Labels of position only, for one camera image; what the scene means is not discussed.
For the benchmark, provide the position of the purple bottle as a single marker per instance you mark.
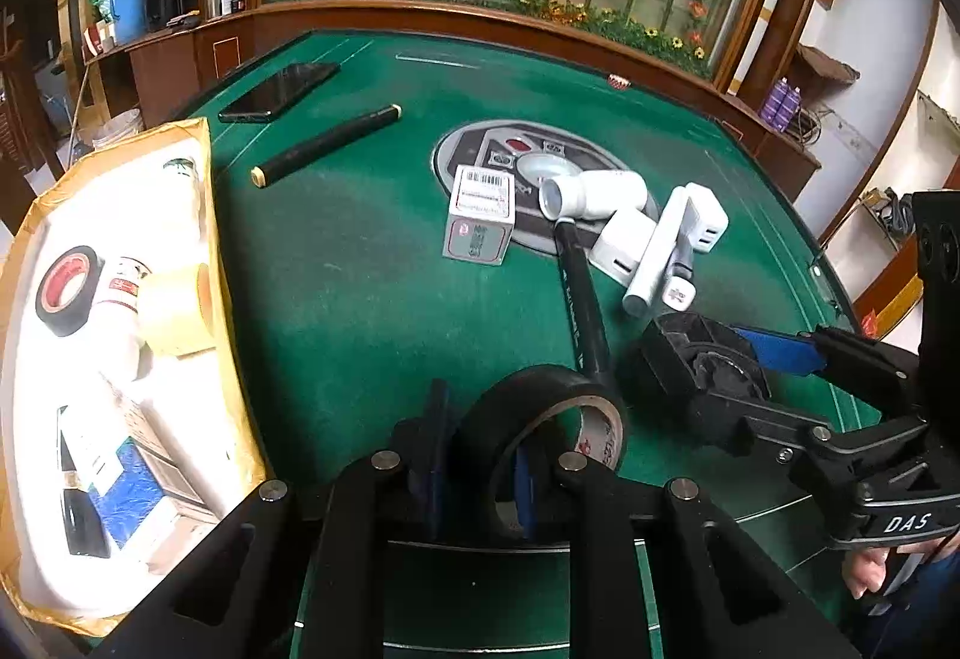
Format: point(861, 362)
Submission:
point(791, 110)
point(775, 104)

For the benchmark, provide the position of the small red white cap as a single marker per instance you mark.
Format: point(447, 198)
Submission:
point(617, 82)

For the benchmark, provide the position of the driftwood wall shelf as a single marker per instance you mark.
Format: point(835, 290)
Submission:
point(825, 63)

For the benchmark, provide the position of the white box with barcode label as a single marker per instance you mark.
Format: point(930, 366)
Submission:
point(484, 194)

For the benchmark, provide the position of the small green packet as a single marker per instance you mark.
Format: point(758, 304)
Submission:
point(101, 3)

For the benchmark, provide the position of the white bottle with green label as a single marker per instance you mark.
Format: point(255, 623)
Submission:
point(180, 194)

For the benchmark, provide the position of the red packet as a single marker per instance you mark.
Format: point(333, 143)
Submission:
point(871, 322)

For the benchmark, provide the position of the small black box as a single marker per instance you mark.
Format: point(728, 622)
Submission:
point(82, 524)

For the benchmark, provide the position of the round table control panel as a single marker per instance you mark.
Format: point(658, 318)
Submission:
point(465, 149)

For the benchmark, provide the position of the yellow box with white lining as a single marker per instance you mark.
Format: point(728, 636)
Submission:
point(112, 209)

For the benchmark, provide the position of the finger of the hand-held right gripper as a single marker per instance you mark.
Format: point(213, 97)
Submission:
point(750, 415)
point(780, 352)

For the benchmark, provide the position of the black marker pen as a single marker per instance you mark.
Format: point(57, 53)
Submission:
point(581, 307)

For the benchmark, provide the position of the white bucket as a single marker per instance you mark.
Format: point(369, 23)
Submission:
point(116, 130)

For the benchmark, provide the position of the black tube with metal caps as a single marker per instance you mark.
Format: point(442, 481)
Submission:
point(322, 142)

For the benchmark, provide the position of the white bottle with red label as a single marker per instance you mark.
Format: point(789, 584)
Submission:
point(120, 329)

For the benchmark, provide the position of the white pipe tee fitting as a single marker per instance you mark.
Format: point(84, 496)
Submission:
point(600, 190)

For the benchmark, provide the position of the blue thermos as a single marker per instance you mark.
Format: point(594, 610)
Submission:
point(129, 11)

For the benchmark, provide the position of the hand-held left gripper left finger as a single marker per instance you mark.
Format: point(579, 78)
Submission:
point(436, 456)

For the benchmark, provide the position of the black round plastic part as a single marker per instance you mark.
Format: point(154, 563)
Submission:
point(675, 352)

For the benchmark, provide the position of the blue box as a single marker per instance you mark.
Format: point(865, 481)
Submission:
point(127, 494)

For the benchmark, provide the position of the person's right hand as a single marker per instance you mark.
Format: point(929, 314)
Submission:
point(862, 569)

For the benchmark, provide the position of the white carton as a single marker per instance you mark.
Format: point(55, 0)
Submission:
point(90, 441)
point(172, 449)

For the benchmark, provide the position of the curved wooden counter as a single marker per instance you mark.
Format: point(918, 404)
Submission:
point(172, 67)

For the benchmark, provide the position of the white charger cube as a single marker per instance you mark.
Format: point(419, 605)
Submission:
point(622, 239)

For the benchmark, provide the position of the black smartphone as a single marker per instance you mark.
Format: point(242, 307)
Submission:
point(281, 89)

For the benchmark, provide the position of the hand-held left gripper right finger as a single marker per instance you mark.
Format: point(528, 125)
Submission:
point(526, 490)

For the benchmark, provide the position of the person's blue clothing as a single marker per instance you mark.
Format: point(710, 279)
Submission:
point(922, 610)

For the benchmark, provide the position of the white plug adapter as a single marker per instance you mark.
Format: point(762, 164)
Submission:
point(655, 258)
point(712, 217)

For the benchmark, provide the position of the black bag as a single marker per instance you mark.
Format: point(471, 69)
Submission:
point(889, 209)

